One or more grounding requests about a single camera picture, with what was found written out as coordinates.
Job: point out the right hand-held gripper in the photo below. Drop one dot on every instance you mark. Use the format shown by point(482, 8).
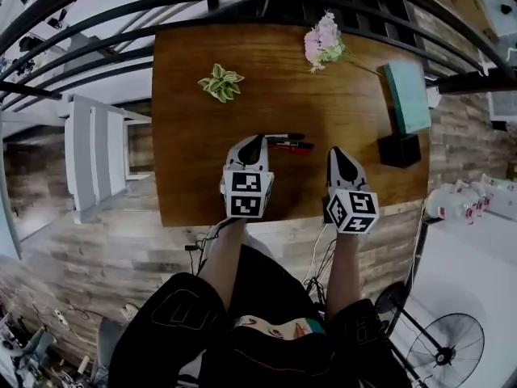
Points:
point(351, 210)

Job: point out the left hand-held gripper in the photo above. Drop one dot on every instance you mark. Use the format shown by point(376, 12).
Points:
point(246, 196)

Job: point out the red pen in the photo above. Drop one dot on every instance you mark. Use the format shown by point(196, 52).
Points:
point(282, 148)

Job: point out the black pen white label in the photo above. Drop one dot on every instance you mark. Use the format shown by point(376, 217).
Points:
point(291, 136)

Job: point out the black square pen holder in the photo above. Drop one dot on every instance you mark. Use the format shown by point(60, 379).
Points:
point(400, 152)

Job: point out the person's right forearm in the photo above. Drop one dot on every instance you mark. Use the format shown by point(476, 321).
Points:
point(343, 273)

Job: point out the person's left forearm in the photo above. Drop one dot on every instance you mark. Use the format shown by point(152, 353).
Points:
point(222, 261)

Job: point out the small green potted plant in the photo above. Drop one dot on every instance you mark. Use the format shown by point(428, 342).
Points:
point(221, 83)

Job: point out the teal book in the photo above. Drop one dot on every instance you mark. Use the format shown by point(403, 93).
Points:
point(408, 95)

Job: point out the white rectangular box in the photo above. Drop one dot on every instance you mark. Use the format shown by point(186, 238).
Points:
point(433, 97)

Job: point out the pink artificial flower bouquet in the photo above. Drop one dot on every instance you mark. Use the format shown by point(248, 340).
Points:
point(323, 43)

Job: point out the white slatted chair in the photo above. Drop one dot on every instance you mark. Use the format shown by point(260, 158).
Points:
point(81, 156)

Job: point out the person's black printed shirt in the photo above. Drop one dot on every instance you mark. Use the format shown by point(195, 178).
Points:
point(274, 338)

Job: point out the brown cardboard box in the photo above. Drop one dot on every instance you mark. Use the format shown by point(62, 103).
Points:
point(464, 2)

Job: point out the white display panel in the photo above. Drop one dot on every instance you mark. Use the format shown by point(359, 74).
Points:
point(513, 14)

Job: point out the pale blue desk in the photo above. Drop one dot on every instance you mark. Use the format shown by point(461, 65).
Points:
point(8, 196)

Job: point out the white power strip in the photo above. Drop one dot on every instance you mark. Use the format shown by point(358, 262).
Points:
point(60, 317)

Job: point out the black pedestal fan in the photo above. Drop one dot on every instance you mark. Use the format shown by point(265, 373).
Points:
point(444, 356)

